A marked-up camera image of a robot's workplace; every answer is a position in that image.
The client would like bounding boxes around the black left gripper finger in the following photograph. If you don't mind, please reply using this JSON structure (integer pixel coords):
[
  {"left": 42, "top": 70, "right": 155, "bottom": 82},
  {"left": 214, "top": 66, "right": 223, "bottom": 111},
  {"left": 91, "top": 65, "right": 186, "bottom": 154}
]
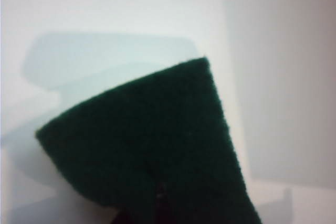
[{"left": 112, "top": 182, "right": 169, "bottom": 224}]

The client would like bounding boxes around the yellow sponge green scouring pad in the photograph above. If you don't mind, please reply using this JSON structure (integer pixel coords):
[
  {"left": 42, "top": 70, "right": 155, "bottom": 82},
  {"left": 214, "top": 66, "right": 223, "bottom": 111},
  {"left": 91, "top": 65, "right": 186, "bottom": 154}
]
[{"left": 35, "top": 56, "right": 263, "bottom": 224}]

